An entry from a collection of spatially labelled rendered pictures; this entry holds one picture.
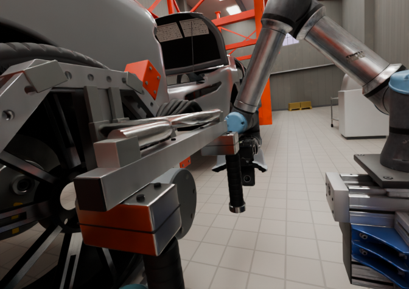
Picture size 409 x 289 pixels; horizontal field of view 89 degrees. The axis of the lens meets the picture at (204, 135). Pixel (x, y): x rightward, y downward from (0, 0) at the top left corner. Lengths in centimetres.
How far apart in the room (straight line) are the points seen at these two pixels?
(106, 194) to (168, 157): 10
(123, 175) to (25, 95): 22
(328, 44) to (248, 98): 29
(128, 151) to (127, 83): 33
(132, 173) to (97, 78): 28
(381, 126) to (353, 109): 56
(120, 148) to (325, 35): 71
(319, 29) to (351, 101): 418
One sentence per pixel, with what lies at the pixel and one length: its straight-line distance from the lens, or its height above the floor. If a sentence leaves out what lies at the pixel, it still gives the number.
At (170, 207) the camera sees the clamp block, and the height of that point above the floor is 93.
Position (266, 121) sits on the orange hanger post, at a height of 57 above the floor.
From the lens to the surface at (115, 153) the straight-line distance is 20.
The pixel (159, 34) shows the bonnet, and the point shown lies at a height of 227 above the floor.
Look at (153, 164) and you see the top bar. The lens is 24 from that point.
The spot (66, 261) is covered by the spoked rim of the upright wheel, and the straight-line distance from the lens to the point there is 58.
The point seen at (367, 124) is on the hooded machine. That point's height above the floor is 29.
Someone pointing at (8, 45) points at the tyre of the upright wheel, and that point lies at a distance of 50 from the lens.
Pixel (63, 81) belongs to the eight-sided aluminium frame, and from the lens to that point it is 41.
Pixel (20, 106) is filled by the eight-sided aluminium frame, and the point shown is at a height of 105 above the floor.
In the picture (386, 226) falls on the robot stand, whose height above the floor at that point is 69.
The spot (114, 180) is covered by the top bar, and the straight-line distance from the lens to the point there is 20.
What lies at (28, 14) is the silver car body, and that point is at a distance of 90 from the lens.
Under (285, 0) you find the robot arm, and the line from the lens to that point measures 70.
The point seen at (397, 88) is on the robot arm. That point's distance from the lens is 68.
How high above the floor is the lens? 103
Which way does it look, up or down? 8 degrees down
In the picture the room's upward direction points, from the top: 7 degrees counter-clockwise
